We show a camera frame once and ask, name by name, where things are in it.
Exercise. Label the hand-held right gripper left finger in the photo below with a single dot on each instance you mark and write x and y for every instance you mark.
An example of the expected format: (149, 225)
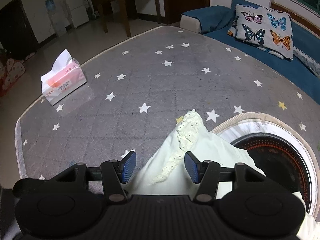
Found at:
(128, 166)

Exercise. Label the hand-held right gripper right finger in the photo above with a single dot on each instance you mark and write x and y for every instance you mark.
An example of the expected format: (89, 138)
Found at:
(192, 167)

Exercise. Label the cream white garment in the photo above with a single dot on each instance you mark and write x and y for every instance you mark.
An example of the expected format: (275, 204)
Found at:
(200, 145)

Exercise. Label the grey star-print table cover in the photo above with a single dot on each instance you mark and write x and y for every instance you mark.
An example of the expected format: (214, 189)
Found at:
(150, 80)

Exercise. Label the pink white tissue pack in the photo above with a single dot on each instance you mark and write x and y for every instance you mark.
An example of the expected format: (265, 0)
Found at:
(65, 80)

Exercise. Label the pink patterned bag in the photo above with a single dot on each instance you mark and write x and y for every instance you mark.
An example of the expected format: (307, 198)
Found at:
(12, 76)

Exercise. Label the blue sofa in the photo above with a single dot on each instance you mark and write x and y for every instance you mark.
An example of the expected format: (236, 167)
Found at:
(217, 17)

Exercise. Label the butterfly print pillow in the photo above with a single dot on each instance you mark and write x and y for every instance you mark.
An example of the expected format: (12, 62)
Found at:
(260, 27)

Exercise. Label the dark wooden door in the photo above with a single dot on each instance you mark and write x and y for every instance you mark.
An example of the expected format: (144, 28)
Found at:
(185, 0)

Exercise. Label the white water dispenser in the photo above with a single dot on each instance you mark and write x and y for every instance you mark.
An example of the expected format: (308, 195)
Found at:
(53, 15)

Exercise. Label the white refrigerator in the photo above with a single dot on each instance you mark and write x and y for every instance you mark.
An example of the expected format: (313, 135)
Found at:
(75, 5)

